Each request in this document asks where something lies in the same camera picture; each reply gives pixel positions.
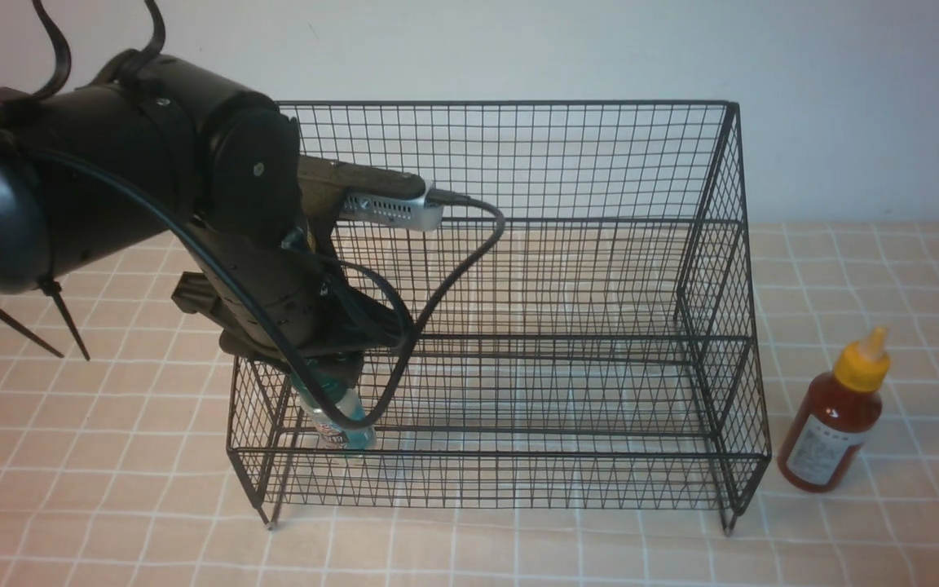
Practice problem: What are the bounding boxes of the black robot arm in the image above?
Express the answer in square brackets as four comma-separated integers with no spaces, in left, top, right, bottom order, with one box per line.
[0,50,425,367]

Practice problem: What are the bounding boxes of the black camera cable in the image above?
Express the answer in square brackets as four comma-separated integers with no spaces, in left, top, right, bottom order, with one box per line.
[21,147,506,431]

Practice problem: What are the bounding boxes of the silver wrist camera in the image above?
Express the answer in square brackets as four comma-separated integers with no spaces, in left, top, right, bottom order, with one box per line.
[339,183,444,232]

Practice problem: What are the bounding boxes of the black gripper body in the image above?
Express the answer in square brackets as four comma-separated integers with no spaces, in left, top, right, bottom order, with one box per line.
[172,220,414,377]

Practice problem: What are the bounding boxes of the red sauce bottle yellow cap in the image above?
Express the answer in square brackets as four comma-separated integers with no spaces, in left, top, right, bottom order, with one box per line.
[778,326,891,493]

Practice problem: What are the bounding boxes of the black wire shelf rack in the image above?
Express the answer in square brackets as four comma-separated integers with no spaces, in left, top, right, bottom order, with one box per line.
[227,100,771,534]

